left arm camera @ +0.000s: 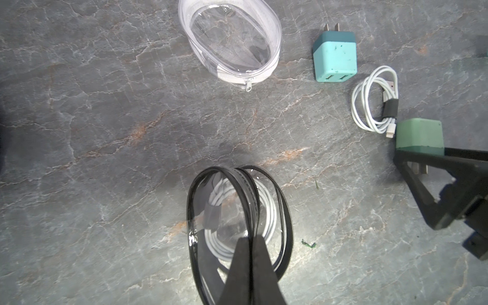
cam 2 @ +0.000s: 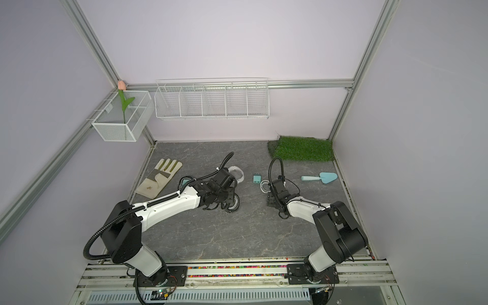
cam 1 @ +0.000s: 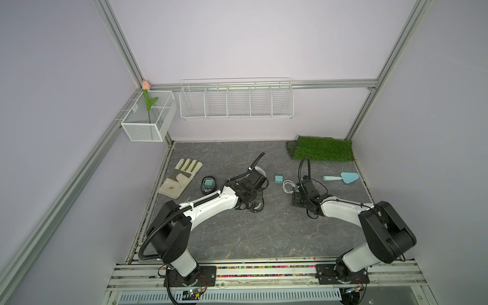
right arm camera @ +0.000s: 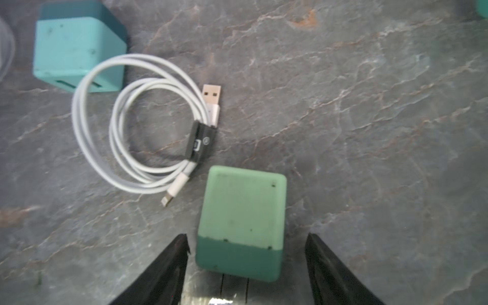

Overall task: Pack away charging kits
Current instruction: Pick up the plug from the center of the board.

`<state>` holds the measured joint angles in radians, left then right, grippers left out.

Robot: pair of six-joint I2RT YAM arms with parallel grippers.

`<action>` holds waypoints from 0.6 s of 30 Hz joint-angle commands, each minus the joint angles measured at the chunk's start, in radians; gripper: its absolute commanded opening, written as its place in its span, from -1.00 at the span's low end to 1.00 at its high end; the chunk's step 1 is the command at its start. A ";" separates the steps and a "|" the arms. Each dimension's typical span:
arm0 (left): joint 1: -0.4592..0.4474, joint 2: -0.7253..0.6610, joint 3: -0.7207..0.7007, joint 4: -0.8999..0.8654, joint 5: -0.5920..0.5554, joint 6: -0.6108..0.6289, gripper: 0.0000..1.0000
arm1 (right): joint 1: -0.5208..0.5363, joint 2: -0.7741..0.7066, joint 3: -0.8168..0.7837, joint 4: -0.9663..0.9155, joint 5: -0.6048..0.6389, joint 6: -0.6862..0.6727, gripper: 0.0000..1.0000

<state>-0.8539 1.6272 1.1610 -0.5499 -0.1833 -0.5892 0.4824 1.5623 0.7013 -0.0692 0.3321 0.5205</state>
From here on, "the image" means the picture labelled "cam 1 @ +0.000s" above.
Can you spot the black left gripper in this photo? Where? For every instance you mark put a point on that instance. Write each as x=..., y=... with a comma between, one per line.
x=260, y=189

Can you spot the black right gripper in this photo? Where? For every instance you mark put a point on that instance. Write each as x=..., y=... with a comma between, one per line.
x=295, y=199

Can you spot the teal charger block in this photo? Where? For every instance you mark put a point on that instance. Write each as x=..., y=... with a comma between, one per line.
x=208, y=184
x=278, y=179

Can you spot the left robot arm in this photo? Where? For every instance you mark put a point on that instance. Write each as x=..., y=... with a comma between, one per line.
x=168, y=236

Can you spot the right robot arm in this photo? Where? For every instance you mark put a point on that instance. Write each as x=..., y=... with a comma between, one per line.
x=387, y=237

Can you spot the teal garden trowel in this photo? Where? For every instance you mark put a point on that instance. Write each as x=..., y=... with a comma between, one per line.
x=346, y=177

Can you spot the green artificial grass mat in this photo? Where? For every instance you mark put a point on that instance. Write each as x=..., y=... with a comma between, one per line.
x=320, y=149

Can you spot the beige gardening glove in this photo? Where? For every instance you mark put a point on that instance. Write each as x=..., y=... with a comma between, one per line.
x=179, y=178

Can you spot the artificial pink tulip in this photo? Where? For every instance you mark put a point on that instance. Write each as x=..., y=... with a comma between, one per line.
x=150, y=102

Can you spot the white wire wall shelf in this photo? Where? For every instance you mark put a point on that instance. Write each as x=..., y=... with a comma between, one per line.
x=230, y=98

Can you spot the white mesh wall basket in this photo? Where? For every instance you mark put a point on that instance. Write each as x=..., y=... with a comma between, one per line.
x=135, y=122

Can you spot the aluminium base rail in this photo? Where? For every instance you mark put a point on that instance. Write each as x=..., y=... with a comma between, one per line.
x=309, y=272

